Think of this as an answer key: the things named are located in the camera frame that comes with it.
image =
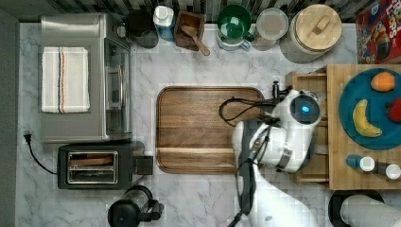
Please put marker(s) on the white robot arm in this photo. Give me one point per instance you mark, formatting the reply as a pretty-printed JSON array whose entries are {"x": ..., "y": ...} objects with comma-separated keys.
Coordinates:
[{"x": 281, "y": 139}]

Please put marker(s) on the dark wooden cutting board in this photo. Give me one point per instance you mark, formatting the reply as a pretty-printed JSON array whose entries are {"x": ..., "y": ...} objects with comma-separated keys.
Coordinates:
[{"x": 191, "y": 136}]

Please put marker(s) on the brown wooden box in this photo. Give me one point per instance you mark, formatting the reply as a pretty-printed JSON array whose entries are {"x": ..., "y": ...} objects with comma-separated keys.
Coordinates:
[{"x": 188, "y": 25}]

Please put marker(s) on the wooden spoon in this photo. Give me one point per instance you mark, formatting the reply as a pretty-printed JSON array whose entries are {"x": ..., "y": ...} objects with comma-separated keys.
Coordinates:
[{"x": 197, "y": 39}]

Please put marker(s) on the stainless steel toaster oven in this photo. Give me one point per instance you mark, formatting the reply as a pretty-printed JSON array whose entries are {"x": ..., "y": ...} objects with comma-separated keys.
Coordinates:
[{"x": 109, "y": 116}]

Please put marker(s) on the green mug with blue saucer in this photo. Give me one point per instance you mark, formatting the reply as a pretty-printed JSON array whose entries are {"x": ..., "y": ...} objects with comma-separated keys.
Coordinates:
[{"x": 234, "y": 23}]

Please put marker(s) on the black two-slot toaster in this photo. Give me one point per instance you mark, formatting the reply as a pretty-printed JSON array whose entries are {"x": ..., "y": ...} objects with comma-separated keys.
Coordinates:
[{"x": 104, "y": 166}]

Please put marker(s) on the blue bottle with white cap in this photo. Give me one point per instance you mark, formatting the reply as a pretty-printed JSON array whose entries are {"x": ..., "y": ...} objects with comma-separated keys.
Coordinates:
[{"x": 163, "y": 18}]

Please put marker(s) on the dark grey cup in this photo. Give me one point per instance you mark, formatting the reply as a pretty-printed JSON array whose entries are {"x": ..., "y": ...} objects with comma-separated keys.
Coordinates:
[{"x": 140, "y": 26}]

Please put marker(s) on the clear jar with white lid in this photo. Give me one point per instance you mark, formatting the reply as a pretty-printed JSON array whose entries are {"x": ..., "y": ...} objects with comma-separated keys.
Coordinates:
[{"x": 271, "y": 25}]

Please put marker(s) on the large jar with wooden lid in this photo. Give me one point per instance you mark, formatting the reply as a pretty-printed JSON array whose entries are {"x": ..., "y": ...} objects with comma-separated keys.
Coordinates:
[{"x": 312, "y": 32}]

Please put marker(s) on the bamboo cabinet top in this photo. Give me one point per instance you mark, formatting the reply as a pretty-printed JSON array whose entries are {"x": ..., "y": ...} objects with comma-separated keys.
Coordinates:
[{"x": 340, "y": 144}]

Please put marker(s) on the striped white dish towel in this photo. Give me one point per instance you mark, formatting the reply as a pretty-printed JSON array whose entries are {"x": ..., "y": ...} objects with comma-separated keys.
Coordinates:
[{"x": 65, "y": 80}]

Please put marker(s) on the yellow banana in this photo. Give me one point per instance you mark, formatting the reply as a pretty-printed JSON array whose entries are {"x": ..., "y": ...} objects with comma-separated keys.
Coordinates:
[{"x": 362, "y": 125}]

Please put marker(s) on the blue round plate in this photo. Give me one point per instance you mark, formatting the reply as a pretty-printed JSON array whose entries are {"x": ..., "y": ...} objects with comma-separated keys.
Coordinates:
[{"x": 358, "y": 88}]

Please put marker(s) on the teal shaker with white cap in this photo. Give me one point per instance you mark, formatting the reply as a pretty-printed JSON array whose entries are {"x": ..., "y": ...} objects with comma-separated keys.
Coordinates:
[{"x": 364, "y": 163}]

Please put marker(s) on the paper towel roll on holder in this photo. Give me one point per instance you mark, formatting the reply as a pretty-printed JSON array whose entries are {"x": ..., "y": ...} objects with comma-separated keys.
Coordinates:
[{"x": 361, "y": 208}]

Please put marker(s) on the orange fruit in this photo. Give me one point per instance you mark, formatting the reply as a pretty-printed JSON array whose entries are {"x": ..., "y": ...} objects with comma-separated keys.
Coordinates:
[{"x": 383, "y": 82}]

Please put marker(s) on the red apple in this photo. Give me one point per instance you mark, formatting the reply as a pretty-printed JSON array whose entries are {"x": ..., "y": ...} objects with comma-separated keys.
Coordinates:
[{"x": 394, "y": 110}]

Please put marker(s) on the red cereal box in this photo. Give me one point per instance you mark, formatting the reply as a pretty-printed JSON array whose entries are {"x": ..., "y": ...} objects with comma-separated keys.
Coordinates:
[{"x": 379, "y": 33}]

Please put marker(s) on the dark shaker with white cap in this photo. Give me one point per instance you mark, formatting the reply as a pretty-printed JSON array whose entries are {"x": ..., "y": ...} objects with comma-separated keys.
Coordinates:
[{"x": 391, "y": 171}]

